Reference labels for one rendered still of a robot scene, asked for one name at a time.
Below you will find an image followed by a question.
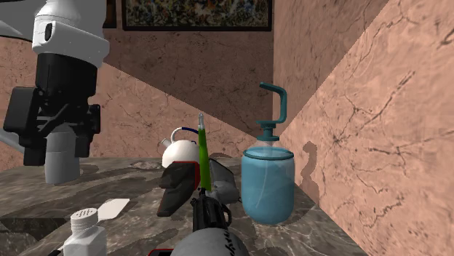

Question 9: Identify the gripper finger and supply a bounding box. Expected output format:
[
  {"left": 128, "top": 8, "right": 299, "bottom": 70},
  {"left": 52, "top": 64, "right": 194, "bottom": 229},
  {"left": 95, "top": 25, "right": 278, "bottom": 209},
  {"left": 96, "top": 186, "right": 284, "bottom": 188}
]
[
  {"left": 73, "top": 103, "right": 103, "bottom": 159},
  {"left": 2, "top": 86, "right": 69, "bottom": 167}
]

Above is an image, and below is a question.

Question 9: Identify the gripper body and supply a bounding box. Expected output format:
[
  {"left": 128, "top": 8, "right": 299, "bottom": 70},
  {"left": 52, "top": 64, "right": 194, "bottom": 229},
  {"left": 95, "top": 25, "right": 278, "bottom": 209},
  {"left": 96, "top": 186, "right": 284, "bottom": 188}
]
[{"left": 34, "top": 52, "right": 99, "bottom": 133}]

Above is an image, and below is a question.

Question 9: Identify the grey cylinder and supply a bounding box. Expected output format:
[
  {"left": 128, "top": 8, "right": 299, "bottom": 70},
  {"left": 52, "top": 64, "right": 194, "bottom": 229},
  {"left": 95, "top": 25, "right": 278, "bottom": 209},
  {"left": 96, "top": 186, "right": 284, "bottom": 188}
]
[{"left": 44, "top": 132, "right": 81, "bottom": 185}]

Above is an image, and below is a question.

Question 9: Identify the white spatula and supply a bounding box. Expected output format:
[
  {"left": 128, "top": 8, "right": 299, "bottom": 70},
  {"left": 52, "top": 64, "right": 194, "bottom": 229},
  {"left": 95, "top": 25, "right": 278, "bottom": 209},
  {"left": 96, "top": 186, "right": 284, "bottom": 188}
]
[{"left": 96, "top": 198, "right": 131, "bottom": 225}]

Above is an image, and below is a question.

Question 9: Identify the black and red angular object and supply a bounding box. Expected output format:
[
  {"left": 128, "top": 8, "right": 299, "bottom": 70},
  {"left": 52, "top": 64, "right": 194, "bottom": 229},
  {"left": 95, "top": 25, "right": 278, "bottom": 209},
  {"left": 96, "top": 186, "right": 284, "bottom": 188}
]
[{"left": 156, "top": 161, "right": 202, "bottom": 217}]

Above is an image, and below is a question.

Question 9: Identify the white bottle with shaker cap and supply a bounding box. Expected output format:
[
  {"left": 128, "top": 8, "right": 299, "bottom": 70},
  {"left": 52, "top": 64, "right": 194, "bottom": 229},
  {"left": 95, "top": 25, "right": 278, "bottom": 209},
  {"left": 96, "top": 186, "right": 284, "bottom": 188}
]
[{"left": 57, "top": 207, "right": 108, "bottom": 256}]

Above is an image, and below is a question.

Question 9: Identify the grey angular object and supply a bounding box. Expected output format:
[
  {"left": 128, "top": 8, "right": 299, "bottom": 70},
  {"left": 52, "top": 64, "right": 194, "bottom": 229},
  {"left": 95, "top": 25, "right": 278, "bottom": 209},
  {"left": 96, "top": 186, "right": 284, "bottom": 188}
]
[{"left": 208, "top": 158, "right": 241, "bottom": 205}]

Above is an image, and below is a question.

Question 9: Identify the black pistol-shaped tool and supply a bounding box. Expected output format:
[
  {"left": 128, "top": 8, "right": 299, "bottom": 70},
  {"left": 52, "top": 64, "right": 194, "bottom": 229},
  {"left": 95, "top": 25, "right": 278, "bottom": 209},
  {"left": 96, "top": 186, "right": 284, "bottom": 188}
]
[{"left": 191, "top": 188, "right": 233, "bottom": 232}]

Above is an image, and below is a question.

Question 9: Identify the grey ball with black stitching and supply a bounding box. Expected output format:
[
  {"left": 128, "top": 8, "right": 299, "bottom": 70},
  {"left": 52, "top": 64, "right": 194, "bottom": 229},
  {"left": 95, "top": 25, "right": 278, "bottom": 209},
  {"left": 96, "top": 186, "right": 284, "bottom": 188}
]
[{"left": 170, "top": 227, "right": 251, "bottom": 256}]

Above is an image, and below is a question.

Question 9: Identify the narrow dark-framed wall picture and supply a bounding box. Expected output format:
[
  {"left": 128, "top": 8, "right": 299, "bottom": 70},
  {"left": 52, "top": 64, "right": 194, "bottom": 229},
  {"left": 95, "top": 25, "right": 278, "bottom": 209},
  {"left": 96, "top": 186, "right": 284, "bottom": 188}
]
[{"left": 102, "top": 0, "right": 118, "bottom": 30}]

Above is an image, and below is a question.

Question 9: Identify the white kettle with blue handle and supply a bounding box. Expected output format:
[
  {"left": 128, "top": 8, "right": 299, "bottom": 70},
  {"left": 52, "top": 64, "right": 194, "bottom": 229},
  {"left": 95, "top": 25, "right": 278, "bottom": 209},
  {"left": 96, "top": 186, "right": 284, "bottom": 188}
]
[{"left": 161, "top": 127, "right": 202, "bottom": 169}]

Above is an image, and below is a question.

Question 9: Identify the large dark-framed wall picture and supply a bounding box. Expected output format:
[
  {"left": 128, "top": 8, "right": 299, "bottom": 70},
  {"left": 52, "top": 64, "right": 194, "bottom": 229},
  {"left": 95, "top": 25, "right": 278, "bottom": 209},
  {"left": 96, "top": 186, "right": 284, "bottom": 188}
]
[{"left": 121, "top": 0, "right": 274, "bottom": 33}]

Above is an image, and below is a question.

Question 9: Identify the blue spray bottle, teal handle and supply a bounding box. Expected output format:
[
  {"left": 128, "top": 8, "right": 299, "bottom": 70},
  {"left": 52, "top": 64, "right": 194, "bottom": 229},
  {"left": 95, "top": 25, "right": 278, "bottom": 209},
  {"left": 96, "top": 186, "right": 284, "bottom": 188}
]
[{"left": 241, "top": 81, "right": 295, "bottom": 225}]

